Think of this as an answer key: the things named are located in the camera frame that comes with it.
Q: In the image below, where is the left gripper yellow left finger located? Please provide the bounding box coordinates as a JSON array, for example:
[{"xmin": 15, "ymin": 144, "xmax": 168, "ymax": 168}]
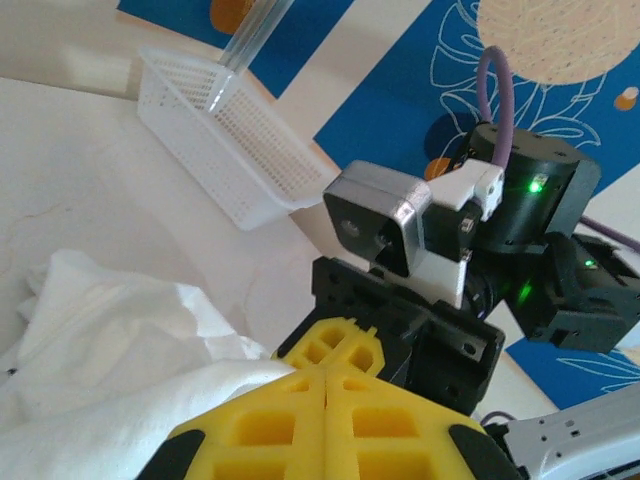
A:
[{"xmin": 137, "ymin": 372, "xmax": 327, "ymax": 480}]

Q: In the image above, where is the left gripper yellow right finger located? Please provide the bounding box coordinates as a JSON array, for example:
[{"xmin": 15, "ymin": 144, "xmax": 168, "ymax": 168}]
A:
[{"xmin": 325, "ymin": 372, "xmax": 521, "ymax": 480}]

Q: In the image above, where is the white t-shirt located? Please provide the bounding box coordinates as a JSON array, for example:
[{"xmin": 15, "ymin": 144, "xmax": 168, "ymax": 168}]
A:
[{"xmin": 0, "ymin": 248, "xmax": 301, "ymax": 480}]

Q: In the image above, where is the white perforated plastic basket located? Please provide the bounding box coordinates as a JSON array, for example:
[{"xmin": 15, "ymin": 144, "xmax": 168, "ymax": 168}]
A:
[{"xmin": 137, "ymin": 45, "xmax": 336, "ymax": 232}]

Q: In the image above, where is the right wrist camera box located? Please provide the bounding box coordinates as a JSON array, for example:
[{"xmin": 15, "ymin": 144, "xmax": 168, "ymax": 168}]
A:
[{"xmin": 322, "ymin": 160, "xmax": 434, "ymax": 279}]

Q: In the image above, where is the blue floral wall panel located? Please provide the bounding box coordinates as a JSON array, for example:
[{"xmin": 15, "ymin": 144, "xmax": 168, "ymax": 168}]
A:
[
  {"xmin": 117, "ymin": 0, "xmax": 241, "ymax": 51},
  {"xmin": 312, "ymin": 0, "xmax": 640, "ymax": 409},
  {"xmin": 249, "ymin": 0, "xmax": 436, "ymax": 99}
]

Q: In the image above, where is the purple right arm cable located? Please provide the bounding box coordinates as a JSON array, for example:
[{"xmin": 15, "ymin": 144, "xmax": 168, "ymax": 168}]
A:
[{"xmin": 477, "ymin": 45, "xmax": 640, "ymax": 429}]

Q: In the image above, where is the aluminium frame post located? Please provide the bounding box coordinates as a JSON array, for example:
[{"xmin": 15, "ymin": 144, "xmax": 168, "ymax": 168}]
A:
[{"xmin": 208, "ymin": 0, "xmax": 296, "ymax": 114}]

